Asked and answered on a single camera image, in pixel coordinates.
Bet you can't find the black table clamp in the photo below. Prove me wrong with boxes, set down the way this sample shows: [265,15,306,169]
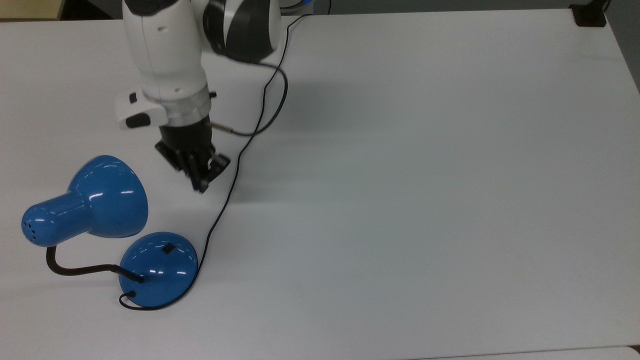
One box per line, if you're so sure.
[571,0,609,28]

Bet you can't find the black lamp power cord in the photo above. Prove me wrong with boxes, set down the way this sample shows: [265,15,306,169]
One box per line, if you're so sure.
[118,13,313,311]

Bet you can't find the beige cardboard box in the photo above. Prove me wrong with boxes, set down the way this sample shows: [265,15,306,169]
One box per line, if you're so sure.
[0,0,64,21]

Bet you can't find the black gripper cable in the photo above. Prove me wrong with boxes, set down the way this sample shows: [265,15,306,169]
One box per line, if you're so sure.
[209,60,290,137]

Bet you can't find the blue desk lamp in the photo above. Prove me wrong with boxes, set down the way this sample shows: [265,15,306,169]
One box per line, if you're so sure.
[21,154,199,308]

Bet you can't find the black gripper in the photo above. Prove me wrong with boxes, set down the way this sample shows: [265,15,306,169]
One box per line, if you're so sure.
[154,118,231,194]

